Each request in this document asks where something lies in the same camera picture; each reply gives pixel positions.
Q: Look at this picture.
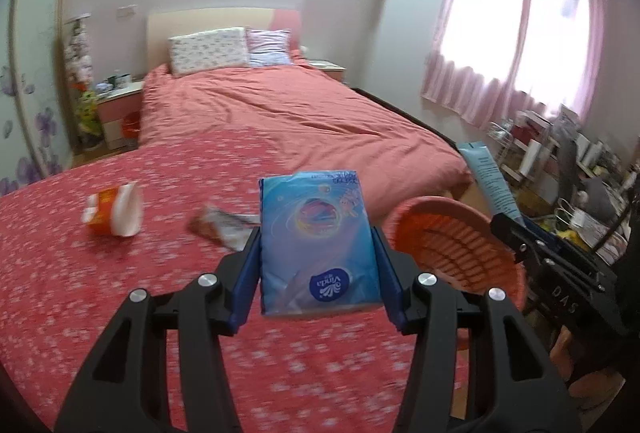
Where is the red plastic waste basket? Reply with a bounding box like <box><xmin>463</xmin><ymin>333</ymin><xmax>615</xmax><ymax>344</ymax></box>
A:
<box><xmin>382</xmin><ymin>195</ymin><xmax>528</xmax><ymax>354</ymax></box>

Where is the dark cloth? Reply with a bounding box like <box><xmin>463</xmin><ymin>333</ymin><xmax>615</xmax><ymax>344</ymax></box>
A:
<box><xmin>555</xmin><ymin>133</ymin><xmax>618</xmax><ymax>224</ymax></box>

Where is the beige pink headboard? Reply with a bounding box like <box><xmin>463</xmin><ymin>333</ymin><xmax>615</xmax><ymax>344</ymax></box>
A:
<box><xmin>146</xmin><ymin>7</ymin><xmax>302</xmax><ymax>74</ymax></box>

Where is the person's right hand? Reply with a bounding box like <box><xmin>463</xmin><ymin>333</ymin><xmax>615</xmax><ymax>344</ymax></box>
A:
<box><xmin>549</xmin><ymin>327</ymin><xmax>628</xmax><ymax>394</ymax></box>

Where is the white wire rack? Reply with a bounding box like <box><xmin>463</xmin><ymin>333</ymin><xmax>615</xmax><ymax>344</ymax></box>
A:
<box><xmin>487</xmin><ymin>110</ymin><xmax>557</xmax><ymax>194</ymax></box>

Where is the flower print sliding wardrobe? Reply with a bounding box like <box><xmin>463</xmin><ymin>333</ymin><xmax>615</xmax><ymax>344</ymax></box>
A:
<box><xmin>0</xmin><ymin>0</ymin><xmax>76</xmax><ymax>198</ymax></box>

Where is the small red bin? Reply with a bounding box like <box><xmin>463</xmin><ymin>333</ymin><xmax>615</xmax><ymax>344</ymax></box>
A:
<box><xmin>121</xmin><ymin>112</ymin><xmax>142</xmax><ymax>146</ymax></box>

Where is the dark patterned snack wrapper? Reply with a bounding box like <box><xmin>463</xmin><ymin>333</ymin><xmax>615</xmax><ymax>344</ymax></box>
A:
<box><xmin>189</xmin><ymin>205</ymin><xmax>261</xmax><ymax>250</ymax></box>

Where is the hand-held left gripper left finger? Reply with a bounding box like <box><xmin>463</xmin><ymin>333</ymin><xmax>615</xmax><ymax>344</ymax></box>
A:
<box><xmin>52</xmin><ymin>229</ymin><xmax>263</xmax><ymax>433</ymax></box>

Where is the red floral blanket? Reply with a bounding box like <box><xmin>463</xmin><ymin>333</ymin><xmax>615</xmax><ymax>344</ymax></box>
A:
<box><xmin>0</xmin><ymin>133</ymin><xmax>471</xmax><ymax>433</ymax></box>

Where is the orange white paper cup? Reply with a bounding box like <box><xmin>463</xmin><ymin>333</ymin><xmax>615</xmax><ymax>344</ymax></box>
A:
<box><xmin>82</xmin><ymin>181</ymin><xmax>145</xmax><ymax>238</ymax></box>

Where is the bed with salmon duvet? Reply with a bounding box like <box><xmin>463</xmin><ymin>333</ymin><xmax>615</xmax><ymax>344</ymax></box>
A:
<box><xmin>139</xmin><ymin>62</ymin><xmax>473</xmax><ymax>201</ymax></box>

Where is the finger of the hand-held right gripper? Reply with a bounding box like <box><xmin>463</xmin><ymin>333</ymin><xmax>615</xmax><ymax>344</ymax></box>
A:
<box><xmin>522</xmin><ymin>218</ymin><xmax>601</xmax><ymax>270</ymax></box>
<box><xmin>489</xmin><ymin>212</ymin><xmax>613</xmax><ymax>295</ymax></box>

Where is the light blue tube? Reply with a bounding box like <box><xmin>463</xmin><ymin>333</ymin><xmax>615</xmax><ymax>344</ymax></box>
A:
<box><xmin>458</xmin><ymin>141</ymin><xmax>527</xmax><ymax>228</ymax></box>

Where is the white floral pillow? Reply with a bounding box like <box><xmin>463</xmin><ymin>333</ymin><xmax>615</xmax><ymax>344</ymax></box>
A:
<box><xmin>167</xmin><ymin>27</ymin><xmax>251</xmax><ymax>78</ymax></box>

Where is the blue tissue pack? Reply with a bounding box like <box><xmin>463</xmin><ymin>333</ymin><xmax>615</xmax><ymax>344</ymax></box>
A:
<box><xmin>258</xmin><ymin>170</ymin><xmax>385</xmax><ymax>316</ymax></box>

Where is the pink curtain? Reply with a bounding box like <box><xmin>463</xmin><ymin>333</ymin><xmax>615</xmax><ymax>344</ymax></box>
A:
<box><xmin>420</xmin><ymin>0</ymin><xmax>615</xmax><ymax>130</ymax></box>

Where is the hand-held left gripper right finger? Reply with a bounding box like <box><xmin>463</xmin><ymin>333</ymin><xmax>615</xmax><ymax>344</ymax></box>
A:
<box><xmin>371</xmin><ymin>227</ymin><xmax>583</xmax><ymax>433</ymax></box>

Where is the stack of plush toys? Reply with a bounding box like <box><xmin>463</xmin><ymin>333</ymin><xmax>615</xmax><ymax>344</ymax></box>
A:
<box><xmin>64</xmin><ymin>15</ymin><xmax>103</xmax><ymax>148</ymax></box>

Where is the pink white nightstand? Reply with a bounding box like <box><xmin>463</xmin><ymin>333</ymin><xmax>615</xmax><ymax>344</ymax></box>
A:
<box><xmin>306</xmin><ymin>59</ymin><xmax>347</xmax><ymax>86</ymax></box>
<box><xmin>96</xmin><ymin>80</ymin><xmax>146</xmax><ymax>151</ymax></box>

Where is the pink striped pillow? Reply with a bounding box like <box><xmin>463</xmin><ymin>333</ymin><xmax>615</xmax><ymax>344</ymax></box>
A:
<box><xmin>245</xmin><ymin>29</ymin><xmax>292</xmax><ymax>68</ymax></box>

